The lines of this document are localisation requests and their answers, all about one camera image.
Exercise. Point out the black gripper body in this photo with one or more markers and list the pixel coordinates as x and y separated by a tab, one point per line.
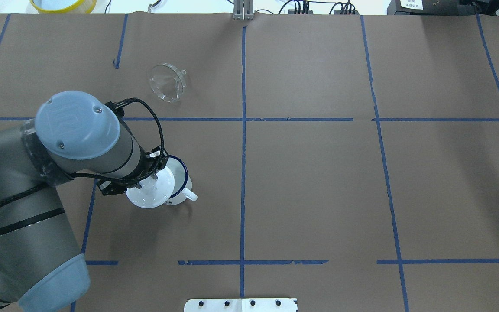
147	171

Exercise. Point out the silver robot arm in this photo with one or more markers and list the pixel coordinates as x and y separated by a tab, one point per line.
73	135

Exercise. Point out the white enamel mug blue rim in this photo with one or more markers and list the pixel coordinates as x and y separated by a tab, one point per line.
183	183

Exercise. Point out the yellow rimmed blue bowl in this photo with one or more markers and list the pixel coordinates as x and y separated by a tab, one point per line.
64	6

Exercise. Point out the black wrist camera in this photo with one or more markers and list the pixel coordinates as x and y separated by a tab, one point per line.
109	187

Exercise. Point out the black device with label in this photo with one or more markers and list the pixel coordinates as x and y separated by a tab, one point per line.
423	7

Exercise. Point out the white ceramic lid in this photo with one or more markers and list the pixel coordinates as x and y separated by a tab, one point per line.
154	193

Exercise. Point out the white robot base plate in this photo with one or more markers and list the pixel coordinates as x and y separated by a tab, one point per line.
241	305

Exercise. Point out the clear glass funnel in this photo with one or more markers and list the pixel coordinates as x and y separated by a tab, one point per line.
167	82

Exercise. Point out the aluminium frame post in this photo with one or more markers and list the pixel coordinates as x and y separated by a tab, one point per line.
243	9

